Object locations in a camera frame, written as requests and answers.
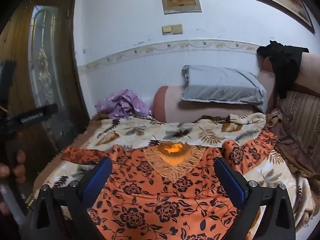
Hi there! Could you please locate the wooden door with glass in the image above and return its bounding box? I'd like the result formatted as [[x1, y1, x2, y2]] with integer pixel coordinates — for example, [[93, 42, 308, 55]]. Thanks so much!
[[0, 0, 88, 205]]

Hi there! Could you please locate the orange floral garment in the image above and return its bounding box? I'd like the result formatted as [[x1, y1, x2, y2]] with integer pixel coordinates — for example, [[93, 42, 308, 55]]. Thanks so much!
[[61, 130, 278, 240]]

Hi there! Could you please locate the wall electrical panel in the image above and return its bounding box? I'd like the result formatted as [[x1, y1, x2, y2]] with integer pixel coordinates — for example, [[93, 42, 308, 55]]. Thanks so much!
[[160, 0, 202, 15]]

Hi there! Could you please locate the purple floral cloth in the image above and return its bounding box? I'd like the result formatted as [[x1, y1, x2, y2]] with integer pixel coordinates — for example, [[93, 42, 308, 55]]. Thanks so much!
[[96, 89, 153, 119]]

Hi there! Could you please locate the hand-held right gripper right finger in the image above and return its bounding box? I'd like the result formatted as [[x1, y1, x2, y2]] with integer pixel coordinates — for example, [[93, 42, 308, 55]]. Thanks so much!
[[214, 157, 297, 240]]

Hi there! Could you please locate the grey pillow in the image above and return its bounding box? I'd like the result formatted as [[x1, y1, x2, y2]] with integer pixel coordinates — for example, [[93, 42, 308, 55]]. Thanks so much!
[[180, 65, 267, 111]]

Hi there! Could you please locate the leaf print blanket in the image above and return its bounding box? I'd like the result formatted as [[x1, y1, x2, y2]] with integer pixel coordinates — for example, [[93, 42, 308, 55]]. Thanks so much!
[[32, 112, 314, 230]]

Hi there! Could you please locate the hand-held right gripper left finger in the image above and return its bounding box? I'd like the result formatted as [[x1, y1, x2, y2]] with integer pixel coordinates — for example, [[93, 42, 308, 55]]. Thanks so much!
[[30, 156, 113, 240]]

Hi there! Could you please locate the black garment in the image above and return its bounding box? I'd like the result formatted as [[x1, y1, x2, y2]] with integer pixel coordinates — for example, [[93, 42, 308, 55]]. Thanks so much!
[[257, 40, 310, 99]]

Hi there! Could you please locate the person's left hand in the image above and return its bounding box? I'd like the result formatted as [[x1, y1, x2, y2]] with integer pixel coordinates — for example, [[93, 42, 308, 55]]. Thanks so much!
[[0, 142, 27, 184]]

